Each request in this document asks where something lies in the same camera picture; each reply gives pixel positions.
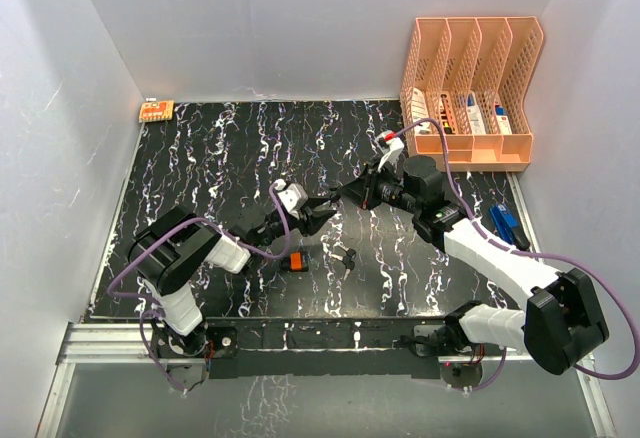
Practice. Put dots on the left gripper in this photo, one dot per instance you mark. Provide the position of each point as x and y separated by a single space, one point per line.
314 218

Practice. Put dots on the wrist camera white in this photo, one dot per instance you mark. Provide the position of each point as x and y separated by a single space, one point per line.
292 196
391 147

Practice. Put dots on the blue red white box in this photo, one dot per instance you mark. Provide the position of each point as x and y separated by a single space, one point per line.
502 119

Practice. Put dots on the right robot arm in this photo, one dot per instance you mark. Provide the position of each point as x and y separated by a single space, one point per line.
558 320

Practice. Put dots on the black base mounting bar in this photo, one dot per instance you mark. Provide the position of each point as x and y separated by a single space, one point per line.
413 347

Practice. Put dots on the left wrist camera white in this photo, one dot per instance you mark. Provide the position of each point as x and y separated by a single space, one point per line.
292 196

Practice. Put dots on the white box in organizer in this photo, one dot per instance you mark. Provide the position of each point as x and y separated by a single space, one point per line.
419 110

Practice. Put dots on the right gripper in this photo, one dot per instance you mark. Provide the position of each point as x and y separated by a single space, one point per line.
354 191

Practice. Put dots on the blue black stapler tool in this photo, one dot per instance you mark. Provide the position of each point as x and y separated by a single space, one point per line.
509 228

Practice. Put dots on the black marble pattern mat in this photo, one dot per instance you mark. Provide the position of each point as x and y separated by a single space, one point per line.
272 169

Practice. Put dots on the orange black padlock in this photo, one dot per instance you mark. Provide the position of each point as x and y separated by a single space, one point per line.
295 262

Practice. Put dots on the white blue tube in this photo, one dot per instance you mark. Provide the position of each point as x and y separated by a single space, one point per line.
472 121

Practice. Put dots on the orange plastic file organizer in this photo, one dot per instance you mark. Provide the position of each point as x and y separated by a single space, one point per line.
463 89

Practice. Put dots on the small orange card box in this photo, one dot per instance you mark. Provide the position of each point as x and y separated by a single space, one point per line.
156 111

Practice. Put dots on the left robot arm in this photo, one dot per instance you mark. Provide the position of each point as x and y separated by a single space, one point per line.
169 252

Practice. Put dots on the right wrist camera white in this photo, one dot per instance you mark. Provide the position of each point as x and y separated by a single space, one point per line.
391 147

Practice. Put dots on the dark markers in organizer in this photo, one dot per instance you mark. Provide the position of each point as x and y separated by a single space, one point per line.
445 114

